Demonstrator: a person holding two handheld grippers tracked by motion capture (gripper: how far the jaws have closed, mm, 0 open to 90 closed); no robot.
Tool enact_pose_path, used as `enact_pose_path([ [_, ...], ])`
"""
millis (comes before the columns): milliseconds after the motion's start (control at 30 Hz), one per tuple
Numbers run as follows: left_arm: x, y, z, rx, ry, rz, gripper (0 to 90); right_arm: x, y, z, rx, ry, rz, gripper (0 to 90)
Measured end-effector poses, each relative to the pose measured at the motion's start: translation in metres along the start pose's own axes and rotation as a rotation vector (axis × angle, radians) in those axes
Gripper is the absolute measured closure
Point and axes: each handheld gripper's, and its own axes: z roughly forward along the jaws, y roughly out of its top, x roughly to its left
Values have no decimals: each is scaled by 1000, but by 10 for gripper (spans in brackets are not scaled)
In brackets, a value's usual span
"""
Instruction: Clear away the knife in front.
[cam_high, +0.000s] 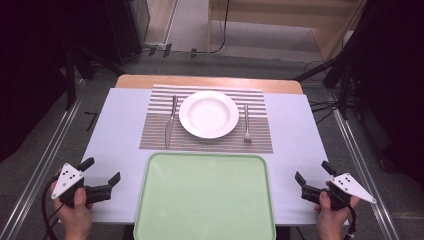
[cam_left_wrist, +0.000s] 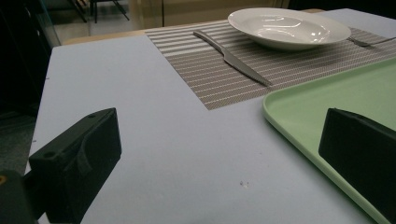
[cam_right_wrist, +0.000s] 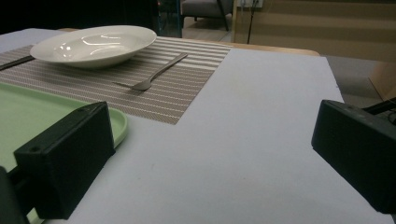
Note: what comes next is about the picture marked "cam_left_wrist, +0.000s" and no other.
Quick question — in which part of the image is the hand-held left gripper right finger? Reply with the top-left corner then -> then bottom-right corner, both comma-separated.
318,107 -> 396,224

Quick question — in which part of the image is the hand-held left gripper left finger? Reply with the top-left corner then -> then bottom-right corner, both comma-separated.
28,107 -> 122,224

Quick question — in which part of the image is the light green plastic tray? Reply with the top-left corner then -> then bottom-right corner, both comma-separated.
262,57 -> 396,224

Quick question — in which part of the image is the steel fork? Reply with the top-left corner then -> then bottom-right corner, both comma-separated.
346,35 -> 396,49

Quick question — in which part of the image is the white deep plate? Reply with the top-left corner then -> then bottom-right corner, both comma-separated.
227,7 -> 352,51

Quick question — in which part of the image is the steel table knife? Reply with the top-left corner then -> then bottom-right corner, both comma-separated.
192,29 -> 274,88

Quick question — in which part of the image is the pale blue table board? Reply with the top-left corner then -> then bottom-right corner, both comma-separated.
24,7 -> 396,224

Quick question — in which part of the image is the wooden table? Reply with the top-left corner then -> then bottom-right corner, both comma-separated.
62,7 -> 325,47

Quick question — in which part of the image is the grey chair with black legs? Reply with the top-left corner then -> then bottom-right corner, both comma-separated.
69,0 -> 131,24

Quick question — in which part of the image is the brown striped woven placemat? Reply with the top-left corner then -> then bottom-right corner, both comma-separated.
145,19 -> 396,111

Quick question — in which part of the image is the beige wooden cabinet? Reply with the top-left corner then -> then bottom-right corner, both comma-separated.
129,0 -> 290,28

